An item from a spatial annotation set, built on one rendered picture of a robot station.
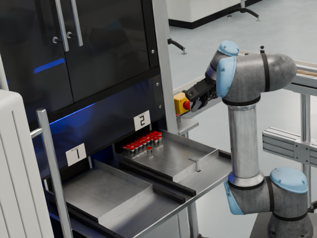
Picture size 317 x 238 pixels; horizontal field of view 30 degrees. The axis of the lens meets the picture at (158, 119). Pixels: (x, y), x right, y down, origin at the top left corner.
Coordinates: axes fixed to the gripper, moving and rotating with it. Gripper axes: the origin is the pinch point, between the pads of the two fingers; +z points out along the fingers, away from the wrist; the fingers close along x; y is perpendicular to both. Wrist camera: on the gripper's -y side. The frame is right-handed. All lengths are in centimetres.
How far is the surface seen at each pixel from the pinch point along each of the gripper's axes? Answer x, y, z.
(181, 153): -10.9, -7.1, 12.5
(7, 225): -39, -104, -37
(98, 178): -4.8, -41.0, 21.7
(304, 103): -5, 80, 17
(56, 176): -32, -88, -39
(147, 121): 6.9, -13.9, 10.2
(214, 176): -30.7, -10.7, 0.4
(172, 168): -17.3, -17.7, 10.0
